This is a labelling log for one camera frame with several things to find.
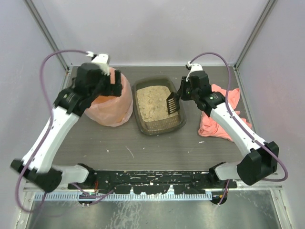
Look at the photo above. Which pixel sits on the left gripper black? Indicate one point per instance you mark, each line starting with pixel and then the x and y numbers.
pixel 114 84

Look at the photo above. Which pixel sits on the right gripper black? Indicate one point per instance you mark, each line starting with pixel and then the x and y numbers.
pixel 183 88

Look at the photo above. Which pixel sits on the black litter scoop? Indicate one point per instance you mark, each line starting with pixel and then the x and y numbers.
pixel 172 102

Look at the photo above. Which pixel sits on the bin with orange bag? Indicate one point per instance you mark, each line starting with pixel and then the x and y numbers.
pixel 110 110

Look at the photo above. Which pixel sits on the grey litter box tray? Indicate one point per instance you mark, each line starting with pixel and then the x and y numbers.
pixel 162 126

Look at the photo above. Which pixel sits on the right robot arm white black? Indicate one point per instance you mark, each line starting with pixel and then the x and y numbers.
pixel 259 156

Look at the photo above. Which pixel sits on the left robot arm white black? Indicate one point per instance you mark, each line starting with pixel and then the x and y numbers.
pixel 37 166

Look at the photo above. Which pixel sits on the cat litter sand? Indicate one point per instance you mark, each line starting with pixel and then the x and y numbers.
pixel 152 103

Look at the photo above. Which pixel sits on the pink cloth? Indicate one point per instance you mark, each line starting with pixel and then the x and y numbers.
pixel 209 128

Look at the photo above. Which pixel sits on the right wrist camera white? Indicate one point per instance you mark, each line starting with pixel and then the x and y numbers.
pixel 192 67

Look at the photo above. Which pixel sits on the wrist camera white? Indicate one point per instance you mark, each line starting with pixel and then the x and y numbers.
pixel 192 67
pixel 102 60

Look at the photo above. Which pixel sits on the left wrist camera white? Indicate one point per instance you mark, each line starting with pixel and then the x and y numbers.
pixel 102 60

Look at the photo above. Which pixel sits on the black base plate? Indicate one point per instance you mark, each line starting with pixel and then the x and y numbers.
pixel 151 182

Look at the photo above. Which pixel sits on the grey cable duct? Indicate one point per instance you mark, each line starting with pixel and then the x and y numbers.
pixel 69 196

